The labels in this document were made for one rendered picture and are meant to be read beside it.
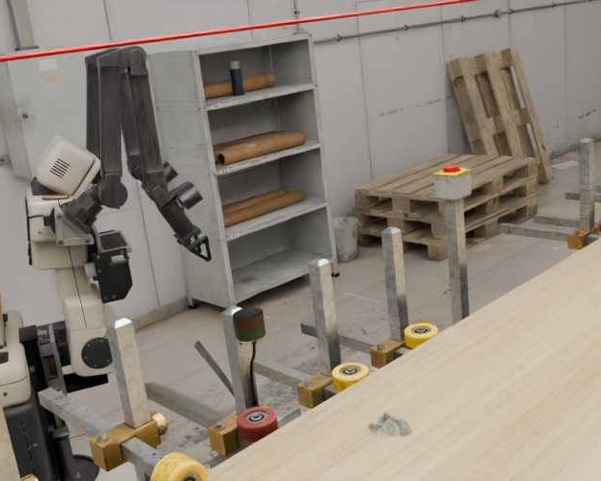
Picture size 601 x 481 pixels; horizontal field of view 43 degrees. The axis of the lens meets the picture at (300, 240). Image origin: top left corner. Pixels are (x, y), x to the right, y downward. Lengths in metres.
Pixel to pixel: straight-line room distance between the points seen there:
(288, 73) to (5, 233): 1.98
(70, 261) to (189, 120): 2.00
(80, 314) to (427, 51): 4.43
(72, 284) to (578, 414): 1.54
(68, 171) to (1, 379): 0.62
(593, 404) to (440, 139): 5.04
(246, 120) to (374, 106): 1.25
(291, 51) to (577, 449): 3.78
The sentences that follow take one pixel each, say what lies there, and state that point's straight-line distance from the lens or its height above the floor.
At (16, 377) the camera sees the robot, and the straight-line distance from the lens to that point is 2.29.
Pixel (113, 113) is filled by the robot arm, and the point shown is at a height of 1.46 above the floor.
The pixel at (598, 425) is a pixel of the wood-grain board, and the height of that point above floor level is 0.90.
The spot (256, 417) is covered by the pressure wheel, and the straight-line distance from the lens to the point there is 1.53.
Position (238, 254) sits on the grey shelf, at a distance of 4.93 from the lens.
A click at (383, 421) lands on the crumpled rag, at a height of 0.91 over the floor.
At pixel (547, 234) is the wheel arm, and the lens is 2.74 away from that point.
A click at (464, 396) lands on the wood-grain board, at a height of 0.90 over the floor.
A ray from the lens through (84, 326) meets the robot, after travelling 2.42.
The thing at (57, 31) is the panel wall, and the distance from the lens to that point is 4.24.
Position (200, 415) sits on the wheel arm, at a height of 0.86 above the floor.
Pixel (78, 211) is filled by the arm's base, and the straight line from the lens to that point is 2.18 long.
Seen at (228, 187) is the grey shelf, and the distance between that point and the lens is 4.82.
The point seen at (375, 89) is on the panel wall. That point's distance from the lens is 5.78.
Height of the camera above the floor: 1.65
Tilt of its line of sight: 16 degrees down
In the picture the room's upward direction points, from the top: 7 degrees counter-clockwise
